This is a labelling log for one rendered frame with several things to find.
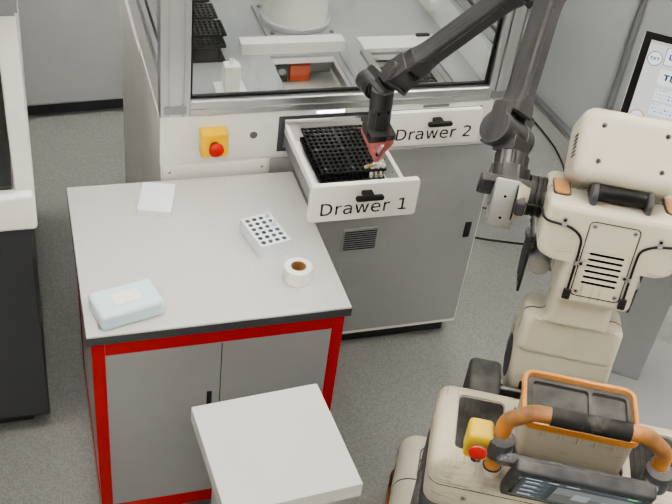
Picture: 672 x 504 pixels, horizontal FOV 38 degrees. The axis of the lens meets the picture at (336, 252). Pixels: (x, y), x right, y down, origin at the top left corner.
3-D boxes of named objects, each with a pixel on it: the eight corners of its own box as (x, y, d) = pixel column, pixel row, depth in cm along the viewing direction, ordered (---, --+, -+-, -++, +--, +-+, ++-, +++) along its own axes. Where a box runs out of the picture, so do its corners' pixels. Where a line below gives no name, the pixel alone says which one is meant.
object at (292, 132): (407, 205, 254) (410, 186, 250) (313, 214, 247) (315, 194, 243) (361, 125, 283) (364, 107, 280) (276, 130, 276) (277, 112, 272)
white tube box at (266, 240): (290, 251, 246) (291, 239, 243) (260, 259, 242) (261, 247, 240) (268, 223, 254) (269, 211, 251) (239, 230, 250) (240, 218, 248)
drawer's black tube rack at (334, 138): (383, 188, 259) (386, 168, 255) (319, 193, 254) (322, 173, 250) (358, 143, 275) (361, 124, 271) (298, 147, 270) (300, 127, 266)
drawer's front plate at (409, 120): (476, 141, 287) (484, 108, 280) (384, 147, 278) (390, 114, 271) (474, 138, 288) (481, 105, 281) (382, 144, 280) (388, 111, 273)
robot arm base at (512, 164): (480, 178, 199) (538, 189, 198) (487, 142, 201) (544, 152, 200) (475, 192, 208) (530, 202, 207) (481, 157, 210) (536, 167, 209)
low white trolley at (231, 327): (320, 502, 279) (352, 307, 232) (100, 541, 261) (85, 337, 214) (274, 360, 321) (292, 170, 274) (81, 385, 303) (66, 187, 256)
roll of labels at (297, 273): (278, 282, 236) (280, 270, 233) (288, 266, 241) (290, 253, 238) (305, 291, 234) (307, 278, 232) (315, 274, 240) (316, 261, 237)
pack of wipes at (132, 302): (149, 289, 228) (149, 275, 226) (165, 314, 222) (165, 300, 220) (87, 306, 222) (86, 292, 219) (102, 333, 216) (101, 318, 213)
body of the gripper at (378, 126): (371, 143, 241) (374, 117, 236) (359, 121, 248) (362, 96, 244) (395, 141, 243) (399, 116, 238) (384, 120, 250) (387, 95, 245)
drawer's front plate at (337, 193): (414, 214, 254) (421, 179, 247) (308, 223, 246) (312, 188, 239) (412, 210, 255) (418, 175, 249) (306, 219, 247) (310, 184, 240)
